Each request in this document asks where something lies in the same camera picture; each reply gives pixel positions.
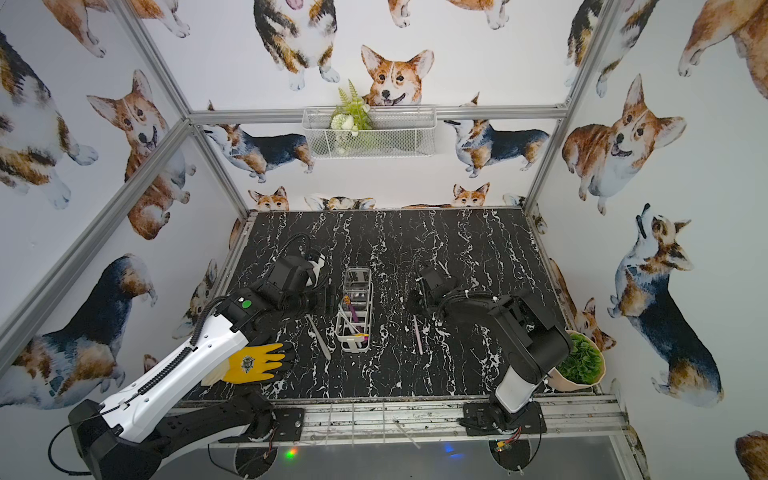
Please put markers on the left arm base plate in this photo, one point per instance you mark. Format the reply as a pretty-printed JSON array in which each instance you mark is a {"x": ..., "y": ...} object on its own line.
[{"x": 277, "y": 425}]

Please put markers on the white toothbrush holder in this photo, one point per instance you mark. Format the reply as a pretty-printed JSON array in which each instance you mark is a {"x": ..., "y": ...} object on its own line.
[{"x": 357, "y": 284}]

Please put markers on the purple toothbrush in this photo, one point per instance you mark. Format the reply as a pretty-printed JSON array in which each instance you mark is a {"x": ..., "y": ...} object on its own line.
[{"x": 353, "y": 314}]

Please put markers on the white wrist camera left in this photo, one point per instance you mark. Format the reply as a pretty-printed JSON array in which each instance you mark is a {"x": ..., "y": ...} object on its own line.
[{"x": 318, "y": 262}]

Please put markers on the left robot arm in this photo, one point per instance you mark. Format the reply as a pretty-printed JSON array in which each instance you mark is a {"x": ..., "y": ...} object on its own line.
[{"x": 132, "y": 433}]

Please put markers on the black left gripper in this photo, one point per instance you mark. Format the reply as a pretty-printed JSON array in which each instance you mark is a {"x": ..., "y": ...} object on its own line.
[{"x": 321, "y": 297}]

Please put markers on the grey toothbrush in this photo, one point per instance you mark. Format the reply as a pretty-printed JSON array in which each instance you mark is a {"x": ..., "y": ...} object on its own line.
[{"x": 319, "y": 338}]

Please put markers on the yellow work glove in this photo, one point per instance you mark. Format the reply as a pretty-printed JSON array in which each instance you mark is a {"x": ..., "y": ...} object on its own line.
[{"x": 260, "y": 364}]

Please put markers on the white wire basket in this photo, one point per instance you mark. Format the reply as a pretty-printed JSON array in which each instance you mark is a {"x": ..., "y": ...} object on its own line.
[{"x": 378, "y": 133}]

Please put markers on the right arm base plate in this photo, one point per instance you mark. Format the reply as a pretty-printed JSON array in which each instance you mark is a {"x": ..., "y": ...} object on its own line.
[{"x": 484, "y": 419}]

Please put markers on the green fern plant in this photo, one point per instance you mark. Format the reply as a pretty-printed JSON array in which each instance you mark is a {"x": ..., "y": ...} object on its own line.
[{"x": 350, "y": 124}]

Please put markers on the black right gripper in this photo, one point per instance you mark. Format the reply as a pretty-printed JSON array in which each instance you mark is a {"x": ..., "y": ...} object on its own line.
[{"x": 416, "y": 294}]

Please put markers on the potted green plant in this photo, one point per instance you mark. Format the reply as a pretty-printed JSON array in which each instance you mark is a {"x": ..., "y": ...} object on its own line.
[{"x": 583, "y": 368}]

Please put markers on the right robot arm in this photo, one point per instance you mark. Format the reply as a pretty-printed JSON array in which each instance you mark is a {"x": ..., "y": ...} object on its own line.
[{"x": 532, "y": 340}]

